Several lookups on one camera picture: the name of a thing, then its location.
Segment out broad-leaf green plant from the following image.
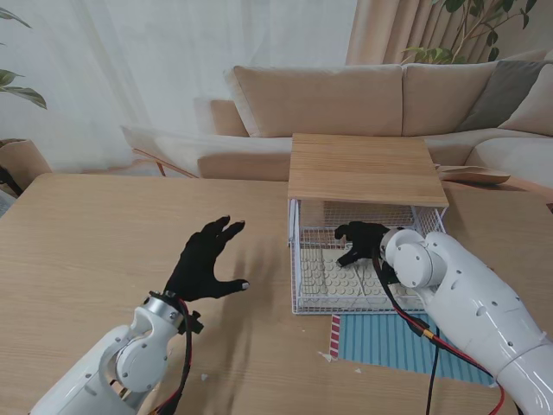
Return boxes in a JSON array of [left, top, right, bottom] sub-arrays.
[[0, 6, 48, 112]]

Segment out black stand leg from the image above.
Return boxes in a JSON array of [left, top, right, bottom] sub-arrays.
[[0, 166, 23, 198]]

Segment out beige pleated curtain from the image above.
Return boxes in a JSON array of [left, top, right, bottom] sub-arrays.
[[345, 0, 553, 67]]

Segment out tan round planter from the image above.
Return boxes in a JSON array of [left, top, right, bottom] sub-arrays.
[[0, 137, 54, 176]]

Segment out white sheer curtain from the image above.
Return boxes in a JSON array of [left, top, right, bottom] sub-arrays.
[[0, 0, 359, 176]]

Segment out left arm red black cable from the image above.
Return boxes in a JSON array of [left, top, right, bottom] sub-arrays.
[[146, 297, 194, 415]]

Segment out shallow wooden tray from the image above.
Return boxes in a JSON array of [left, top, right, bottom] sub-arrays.
[[434, 163, 512, 186]]

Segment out white cushioned wooden bench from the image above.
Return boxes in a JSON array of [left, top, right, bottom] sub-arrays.
[[120, 124, 204, 179]]

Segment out blue striped mouse pad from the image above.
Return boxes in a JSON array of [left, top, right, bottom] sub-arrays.
[[329, 313, 498, 386]]

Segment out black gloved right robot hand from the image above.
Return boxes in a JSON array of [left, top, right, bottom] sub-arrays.
[[334, 220, 390, 268]]

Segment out beige round-key keyboard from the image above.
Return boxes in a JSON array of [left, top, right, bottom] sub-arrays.
[[299, 246, 427, 310]]

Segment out grey sofa cushion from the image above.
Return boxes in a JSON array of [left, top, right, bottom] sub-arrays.
[[457, 60, 548, 133]]

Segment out tall leafy green plant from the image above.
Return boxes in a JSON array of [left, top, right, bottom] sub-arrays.
[[401, 0, 537, 66]]

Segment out right arm red black cable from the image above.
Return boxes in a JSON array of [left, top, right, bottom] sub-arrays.
[[371, 254, 519, 415]]

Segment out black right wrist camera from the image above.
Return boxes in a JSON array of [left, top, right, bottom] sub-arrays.
[[378, 262, 401, 286]]

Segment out wood top wire organizer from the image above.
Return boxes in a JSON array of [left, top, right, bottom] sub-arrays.
[[285, 132, 449, 256]]

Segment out arm red black cable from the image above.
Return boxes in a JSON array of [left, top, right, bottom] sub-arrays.
[[371, 254, 519, 415], [146, 297, 194, 415]]

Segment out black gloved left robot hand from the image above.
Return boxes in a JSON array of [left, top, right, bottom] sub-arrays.
[[163, 215, 251, 303]]

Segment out cream sofa cushion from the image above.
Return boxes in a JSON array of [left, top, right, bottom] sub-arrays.
[[499, 64, 553, 137]]

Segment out beige fabric sofa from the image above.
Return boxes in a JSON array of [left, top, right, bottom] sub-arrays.
[[196, 48, 553, 204]]

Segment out white wire mesh drawer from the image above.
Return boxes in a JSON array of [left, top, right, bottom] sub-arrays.
[[288, 202, 450, 316]]

